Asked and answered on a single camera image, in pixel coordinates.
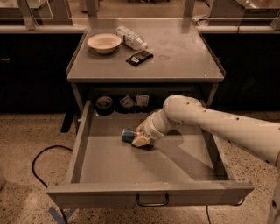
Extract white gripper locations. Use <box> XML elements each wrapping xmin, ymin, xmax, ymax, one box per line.
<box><xmin>132</xmin><ymin>109</ymin><xmax>175</xmax><ymax>147</ymax></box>

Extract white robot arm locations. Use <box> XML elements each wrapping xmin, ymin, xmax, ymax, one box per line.
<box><xmin>132</xmin><ymin>94</ymin><xmax>280</xmax><ymax>168</ymax></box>

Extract open grey top drawer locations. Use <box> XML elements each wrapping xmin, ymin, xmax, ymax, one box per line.
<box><xmin>47</xmin><ymin>103</ymin><xmax>254</xmax><ymax>208</ymax></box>

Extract grey drawer cabinet table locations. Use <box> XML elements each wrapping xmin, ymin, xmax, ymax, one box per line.
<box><xmin>67</xmin><ymin>18</ymin><xmax>224</xmax><ymax>109</ymax></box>

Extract black roll with white label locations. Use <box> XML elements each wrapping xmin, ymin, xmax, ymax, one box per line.
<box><xmin>136</xmin><ymin>94</ymin><xmax>155</xmax><ymax>113</ymax></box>

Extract black tape roll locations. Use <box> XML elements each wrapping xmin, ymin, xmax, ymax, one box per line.
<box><xmin>94</xmin><ymin>96</ymin><xmax>114</xmax><ymax>116</ymax></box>

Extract black snack packet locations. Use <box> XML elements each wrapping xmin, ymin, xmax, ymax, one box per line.
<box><xmin>126</xmin><ymin>50</ymin><xmax>154</xmax><ymax>67</ymax></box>

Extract clear plastic water bottle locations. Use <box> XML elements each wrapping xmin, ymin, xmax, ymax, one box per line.
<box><xmin>116</xmin><ymin>26</ymin><xmax>148</xmax><ymax>51</ymax></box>

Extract white ceramic bowl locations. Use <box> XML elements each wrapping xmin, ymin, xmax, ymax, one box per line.
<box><xmin>87</xmin><ymin>33</ymin><xmax>122</xmax><ymax>54</ymax></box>

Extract black drawer handle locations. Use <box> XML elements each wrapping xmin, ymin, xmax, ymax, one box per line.
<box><xmin>136</xmin><ymin>194</ymin><xmax>169</xmax><ymax>207</ymax></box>

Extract black floor cable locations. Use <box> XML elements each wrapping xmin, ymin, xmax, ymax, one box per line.
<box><xmin>31</xmin><ymin>144</ymin><xmax>74</xmax><ymax>224</ymax></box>

